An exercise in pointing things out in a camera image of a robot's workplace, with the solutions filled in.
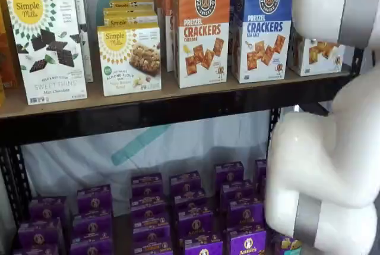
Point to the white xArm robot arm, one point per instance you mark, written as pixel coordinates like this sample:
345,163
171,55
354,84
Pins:
350,112

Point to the blue sea salt crackers box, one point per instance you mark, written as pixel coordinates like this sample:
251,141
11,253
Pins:
264,44

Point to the Simple Mills almond bar box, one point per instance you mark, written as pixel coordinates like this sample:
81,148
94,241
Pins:
130,3
130,21
130,59
130,12

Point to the black metal shelf rack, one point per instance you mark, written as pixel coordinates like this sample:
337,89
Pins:
148,121

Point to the yellow honey mustard crackers box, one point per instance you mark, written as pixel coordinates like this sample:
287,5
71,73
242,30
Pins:
320,59

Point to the orange pretzel snack box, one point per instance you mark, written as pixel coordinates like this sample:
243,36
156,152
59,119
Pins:
2,97
9,44

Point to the brown wooden shelf board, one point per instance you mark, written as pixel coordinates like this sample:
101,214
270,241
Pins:
133,102

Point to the white teal printed backdrop cloth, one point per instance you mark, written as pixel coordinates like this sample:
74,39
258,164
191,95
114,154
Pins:
89,160

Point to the purple Annie's box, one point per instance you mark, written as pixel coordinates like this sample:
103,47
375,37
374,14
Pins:
236,192
260,171
248,243
92,246
151,229
286,246
92,225
203,246
153,247
190,202
47,207
35,250
147,185
228,172
263,189
194,222
40,232
185,183
95,198
148,207
246,214

